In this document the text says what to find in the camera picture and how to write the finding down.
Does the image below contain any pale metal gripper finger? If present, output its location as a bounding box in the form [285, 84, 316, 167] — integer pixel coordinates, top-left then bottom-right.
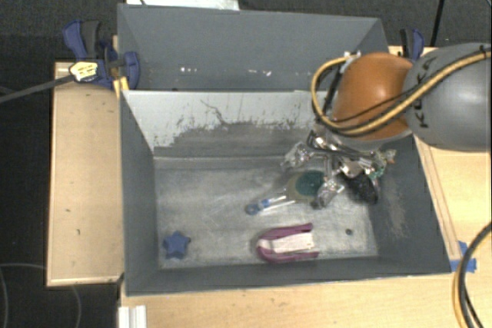
[312, 180, 345, 210]
[281, 141, 314, 171]

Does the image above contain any blue star-shaped toy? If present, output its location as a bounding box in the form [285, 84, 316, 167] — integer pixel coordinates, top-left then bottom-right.
[161, 230, 192, 259]

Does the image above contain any green and tan round disc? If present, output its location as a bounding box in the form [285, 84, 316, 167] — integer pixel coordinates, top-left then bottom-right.
[285, 170, 327, 205]

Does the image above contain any grey metal bin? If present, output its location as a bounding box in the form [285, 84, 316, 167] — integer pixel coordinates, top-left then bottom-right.
[116, 3, 453, 297]

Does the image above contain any blue and clear handled tool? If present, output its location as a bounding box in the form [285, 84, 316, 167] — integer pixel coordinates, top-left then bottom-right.
[244, 194, 290, 217]

